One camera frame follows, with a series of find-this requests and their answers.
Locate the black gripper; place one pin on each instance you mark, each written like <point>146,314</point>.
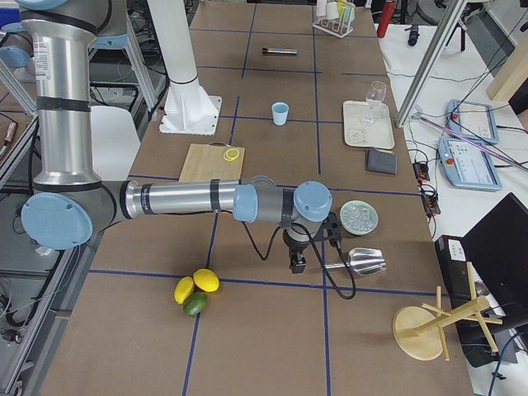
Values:
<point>298,247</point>

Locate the steel muddler black tip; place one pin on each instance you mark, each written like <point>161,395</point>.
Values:
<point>279,51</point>

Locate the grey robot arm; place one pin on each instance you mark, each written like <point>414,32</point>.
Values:
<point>83,184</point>

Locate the whole yellow lemon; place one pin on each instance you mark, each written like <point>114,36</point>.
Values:
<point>206,280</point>
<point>184,289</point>

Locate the light blue plastic cup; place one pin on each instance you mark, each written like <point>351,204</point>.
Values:
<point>280,111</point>

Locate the white cup in rack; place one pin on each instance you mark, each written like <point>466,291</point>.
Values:
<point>332,12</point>

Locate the pale green cup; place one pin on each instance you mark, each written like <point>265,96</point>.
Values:
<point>348,13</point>

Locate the pink cup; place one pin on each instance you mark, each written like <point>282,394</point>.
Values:
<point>321,9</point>

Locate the yellow cup in rack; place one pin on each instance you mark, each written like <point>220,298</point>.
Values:
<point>340,6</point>

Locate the steel ice scoop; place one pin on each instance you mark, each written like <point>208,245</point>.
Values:
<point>363,261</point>

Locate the green bowl of ice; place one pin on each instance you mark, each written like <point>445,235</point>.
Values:
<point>358,217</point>

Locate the green lime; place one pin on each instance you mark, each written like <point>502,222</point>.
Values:
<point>195,304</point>

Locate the bamboo cutting board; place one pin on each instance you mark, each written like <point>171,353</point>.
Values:
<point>205,162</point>

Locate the folded grey cloth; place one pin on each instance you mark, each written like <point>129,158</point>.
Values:
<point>381,161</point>

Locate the round wooden stand base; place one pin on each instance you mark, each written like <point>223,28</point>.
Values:
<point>419,330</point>

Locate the cream bear serving tray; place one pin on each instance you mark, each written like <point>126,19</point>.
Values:
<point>361,129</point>

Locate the clear wine glass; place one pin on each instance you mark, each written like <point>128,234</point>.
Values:
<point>374,99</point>

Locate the blue teach pendant near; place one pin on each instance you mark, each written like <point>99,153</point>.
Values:
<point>466,166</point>

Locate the blue teach pendant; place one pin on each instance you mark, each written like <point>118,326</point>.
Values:
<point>474,120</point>
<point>466,166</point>

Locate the black monitor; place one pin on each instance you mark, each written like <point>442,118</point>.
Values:
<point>497,247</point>

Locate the blue teach pendant far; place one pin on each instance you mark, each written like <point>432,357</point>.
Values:
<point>474,120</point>

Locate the red cylinder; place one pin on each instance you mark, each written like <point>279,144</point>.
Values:
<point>385,18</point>

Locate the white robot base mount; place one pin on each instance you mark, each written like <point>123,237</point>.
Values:
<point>188,108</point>

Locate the white wire cup rack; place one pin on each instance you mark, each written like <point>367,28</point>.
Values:
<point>334,27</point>

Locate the aluminium frame post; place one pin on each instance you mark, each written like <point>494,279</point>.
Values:
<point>447,24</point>

